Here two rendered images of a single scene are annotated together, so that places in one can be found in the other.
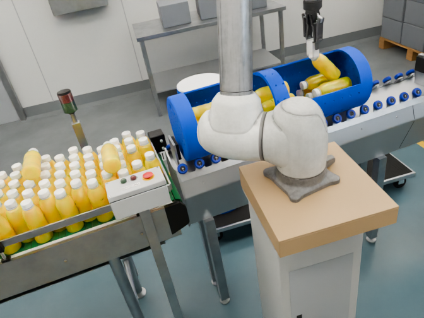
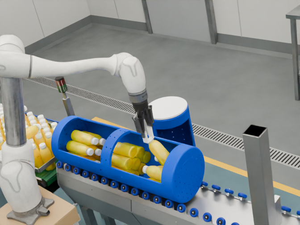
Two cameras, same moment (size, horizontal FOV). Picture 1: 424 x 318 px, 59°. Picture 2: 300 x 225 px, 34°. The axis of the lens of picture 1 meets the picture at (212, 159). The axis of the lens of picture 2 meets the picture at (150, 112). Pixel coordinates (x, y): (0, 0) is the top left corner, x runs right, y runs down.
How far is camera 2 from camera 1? 2.49 m
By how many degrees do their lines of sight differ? 50
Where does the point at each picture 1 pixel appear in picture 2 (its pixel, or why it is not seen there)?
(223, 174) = (79, 184)
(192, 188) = (62, 180)
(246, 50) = (8, 124)
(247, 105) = (5, 152)
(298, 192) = (10, 214)
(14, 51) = not seen: outside the picture
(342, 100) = (147, 187)
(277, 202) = (6, 211)
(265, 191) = not seen: hidden behind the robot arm
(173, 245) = not seen: hidden behind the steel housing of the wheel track
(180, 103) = (60, 124)
